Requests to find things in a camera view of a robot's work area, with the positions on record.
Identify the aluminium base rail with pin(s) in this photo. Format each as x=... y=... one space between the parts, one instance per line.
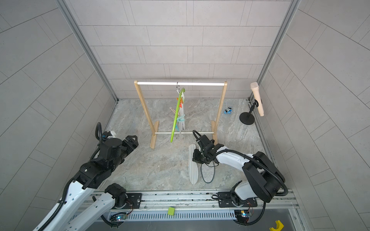
x=191 y=200

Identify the white striped insole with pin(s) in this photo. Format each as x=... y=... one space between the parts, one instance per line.
x=192 y=166

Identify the left circuit board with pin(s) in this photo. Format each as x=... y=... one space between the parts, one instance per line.
x=118 y=217

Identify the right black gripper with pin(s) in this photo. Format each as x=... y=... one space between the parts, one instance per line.
x=195 y=158

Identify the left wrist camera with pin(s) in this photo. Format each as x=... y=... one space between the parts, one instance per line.
x=108 y=134

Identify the blue toy car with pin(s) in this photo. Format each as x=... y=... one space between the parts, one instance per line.
x=228 y=111

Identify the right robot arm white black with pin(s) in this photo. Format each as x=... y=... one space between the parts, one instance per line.
x=264 y=180

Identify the circuit board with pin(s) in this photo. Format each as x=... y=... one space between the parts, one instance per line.
x=118 y=217
x=242 y=216

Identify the wooden clothes rack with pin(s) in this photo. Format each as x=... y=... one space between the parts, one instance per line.
x=154 y=126

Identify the green clip hanger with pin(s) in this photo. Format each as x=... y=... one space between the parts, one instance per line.
x=179 y=99

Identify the dark grey felt insole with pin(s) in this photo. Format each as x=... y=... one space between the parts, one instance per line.
x=207 y=172

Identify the black microphone stand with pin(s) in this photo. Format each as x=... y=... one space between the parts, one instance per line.
x=246 y=117

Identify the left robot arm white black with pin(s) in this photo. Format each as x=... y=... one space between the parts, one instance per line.
x=113 y=206

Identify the right circuit board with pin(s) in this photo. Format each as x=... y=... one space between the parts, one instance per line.
x=242 y=216

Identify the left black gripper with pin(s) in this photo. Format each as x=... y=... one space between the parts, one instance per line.
x=131 y=147

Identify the green sticky block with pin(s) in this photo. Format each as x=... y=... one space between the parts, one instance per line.
x=171 y=211

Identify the yellow plastic hook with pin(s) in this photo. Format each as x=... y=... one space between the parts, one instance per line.
x=279 y=226

